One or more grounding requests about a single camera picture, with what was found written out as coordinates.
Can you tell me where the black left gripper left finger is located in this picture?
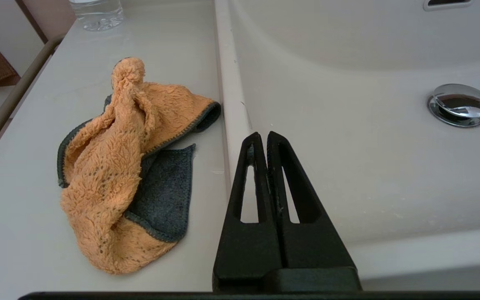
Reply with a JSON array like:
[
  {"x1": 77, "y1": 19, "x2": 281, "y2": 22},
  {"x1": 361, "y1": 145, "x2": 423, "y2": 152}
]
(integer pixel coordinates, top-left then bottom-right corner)
[{"x1": 213, "y1": 132, "x2": 283, "y2": 292}]

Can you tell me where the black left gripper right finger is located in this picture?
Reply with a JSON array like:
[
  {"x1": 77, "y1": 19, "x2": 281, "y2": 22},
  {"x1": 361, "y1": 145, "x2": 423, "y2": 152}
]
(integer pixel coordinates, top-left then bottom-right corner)
[{"x1": 265, "y1": 131, "x2": 362, "y2": 291}]

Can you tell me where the orange and grey cleaning cloth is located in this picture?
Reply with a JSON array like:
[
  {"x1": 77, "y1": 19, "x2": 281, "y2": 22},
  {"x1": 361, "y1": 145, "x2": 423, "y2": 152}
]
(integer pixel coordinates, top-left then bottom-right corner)
[{"x1": 57, "y1": 57, "x2": 222, "y2": 275}]

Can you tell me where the beige wash basin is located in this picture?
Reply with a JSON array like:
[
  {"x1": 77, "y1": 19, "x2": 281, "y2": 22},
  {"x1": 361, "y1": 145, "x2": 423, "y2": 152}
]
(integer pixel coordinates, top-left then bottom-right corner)
[{"x1": 214, "y1": 0, "x2": 480, "y2": 292}]

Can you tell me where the chrome sink drain stopper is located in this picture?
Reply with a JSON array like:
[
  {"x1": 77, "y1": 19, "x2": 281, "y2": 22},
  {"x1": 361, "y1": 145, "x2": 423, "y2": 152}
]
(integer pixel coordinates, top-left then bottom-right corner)
[{"x1": 427, "y1": 83, "x2": 480, "y2": 128}]

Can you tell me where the chrome sink overflow slot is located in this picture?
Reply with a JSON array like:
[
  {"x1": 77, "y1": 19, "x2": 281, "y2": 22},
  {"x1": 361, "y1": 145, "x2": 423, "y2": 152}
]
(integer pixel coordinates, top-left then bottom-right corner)
[{"x1": 422, "y1": 0, "x2": 472, "y2": 11}]

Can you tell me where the clear uncapped plastic water bottle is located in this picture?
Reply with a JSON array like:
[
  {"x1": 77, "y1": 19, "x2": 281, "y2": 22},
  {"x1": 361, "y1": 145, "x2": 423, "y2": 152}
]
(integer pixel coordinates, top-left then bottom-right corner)
[{"x1": 68, "y1": 0, "x2": 125, "y2": 32}]

